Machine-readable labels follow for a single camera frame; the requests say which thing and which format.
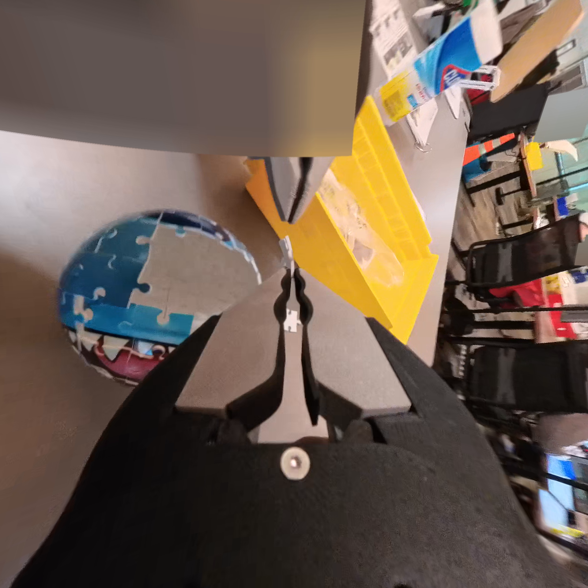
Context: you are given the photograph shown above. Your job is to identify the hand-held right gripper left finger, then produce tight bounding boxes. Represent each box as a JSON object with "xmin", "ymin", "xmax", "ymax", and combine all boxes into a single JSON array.
[{"xmin": 175, "ymin": 269, "xmax": 295, "ymax": 432}]

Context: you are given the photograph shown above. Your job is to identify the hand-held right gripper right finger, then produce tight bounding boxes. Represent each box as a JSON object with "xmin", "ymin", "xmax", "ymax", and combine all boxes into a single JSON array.
[{"xmin": 294, "ymin": 268, "xmax": 413, "ymax": 428}]

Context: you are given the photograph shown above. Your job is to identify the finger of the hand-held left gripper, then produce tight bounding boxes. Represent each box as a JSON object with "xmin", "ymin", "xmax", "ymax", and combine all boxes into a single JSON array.
[
  {"xmin": 248, "ymin": 156, "xmax": 304, "ymax": 224},
  {"xmin": 288, "ymin": 156, "xmax": 332, "ymax": 226}
]

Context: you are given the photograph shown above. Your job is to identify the white puzzle piece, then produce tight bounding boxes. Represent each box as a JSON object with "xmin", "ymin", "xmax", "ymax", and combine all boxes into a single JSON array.
[{"xmin": 279, "ymin": 236, "xmax": 302, "ymax": 333}]

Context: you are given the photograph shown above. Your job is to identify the blue shark puzzle ball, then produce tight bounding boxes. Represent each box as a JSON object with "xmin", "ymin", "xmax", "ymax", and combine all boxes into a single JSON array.
[{"xmin": 57, "ymin": 209, "xmax": 263, "ymax": 386}]

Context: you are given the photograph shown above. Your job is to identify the yellow plastic bin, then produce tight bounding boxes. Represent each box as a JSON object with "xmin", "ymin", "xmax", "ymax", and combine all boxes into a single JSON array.
[{"xmin": 245, "ymin": 96, "xmax": 439, "ymax": 345}]

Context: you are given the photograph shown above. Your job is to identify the clear plastic bag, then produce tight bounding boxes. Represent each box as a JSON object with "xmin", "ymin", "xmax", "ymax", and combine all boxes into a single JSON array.
[{"xmin": 317, "ymin": 177, "xmax": 406, "ymax": 288}]

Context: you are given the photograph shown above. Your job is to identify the printed paper sheet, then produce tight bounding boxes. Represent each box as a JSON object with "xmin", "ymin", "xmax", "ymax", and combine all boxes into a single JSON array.
[{"xmin": 406, "ymin": 89, "xmax": 460, "ymax": 144}]

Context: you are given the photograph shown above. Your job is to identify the printed paper in sleeve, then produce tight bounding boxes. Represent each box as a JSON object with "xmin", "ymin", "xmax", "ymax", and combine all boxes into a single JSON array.
[{"xmin": 369, "ymin": 0, "xmax": 416, "ymax": 80}]

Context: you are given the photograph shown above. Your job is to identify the black mesh chair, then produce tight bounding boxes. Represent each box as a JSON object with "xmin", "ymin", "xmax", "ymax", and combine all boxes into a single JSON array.
[
  {"xmin": 466, "ymin": 342, "xmax": 588, "ymax": 414},
  {"xmin": 464, "ymin": 213, "xmax": 583, "ymax": 299}
]

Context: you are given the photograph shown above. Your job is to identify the disinfecting wipes canister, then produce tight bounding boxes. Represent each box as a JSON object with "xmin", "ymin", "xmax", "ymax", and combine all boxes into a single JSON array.
[{"xmin": 376, "ymin": 0, "xmax": 503, "ymax": 126}]

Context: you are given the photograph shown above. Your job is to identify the white metal stand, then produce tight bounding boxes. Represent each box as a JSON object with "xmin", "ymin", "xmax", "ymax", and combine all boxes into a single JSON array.
[{"xmin": 462, "ymin": 64, "xmax": 500, "ymax": 92}]

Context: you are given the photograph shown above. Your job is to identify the computer monitor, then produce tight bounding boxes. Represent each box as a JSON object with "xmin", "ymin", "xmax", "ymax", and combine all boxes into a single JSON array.
[{"xmin": 537, "ymin": 452, "xmax": 588, "ymax": 538}]

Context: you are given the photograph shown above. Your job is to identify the cardboard panel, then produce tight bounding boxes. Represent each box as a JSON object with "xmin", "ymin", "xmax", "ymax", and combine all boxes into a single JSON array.
[{"xmin": 489, "ymin": 0, "xmax": 585, "ymax": 103}]

